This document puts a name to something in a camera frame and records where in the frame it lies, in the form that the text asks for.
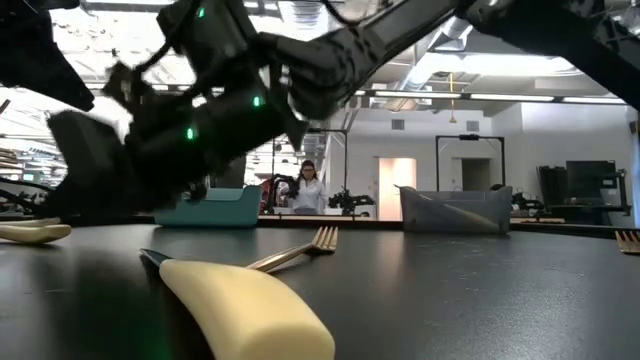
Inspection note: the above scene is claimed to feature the grey plastic bin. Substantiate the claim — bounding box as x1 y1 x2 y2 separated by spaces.
397 184 514 237

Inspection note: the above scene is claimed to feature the long ceiling light strip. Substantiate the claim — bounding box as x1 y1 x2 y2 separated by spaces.
372 89 640 106

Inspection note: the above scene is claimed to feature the black background rig frame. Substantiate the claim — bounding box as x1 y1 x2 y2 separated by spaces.
435 133 507 194

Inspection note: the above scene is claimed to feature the black equipment rack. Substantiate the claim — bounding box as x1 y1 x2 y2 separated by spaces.
537 164 566 207

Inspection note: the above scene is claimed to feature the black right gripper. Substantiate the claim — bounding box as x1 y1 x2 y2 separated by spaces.
42 0 309 217

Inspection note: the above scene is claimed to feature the person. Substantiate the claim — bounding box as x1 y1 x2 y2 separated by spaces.
285 159 330 217

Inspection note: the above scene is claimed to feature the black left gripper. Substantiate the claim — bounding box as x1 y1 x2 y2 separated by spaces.
0 0 95 112

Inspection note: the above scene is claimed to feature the ceiling light panel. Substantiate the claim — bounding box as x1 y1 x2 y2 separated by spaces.
429 52 576 77

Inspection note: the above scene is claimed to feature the black monitor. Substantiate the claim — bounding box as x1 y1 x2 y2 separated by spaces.
564 159 619 207

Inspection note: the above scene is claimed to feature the red and black background robot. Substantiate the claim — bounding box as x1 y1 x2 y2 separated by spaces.
267 173 301 212

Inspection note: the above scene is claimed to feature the teal plastic bin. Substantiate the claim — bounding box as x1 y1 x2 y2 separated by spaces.
152 184 264 230

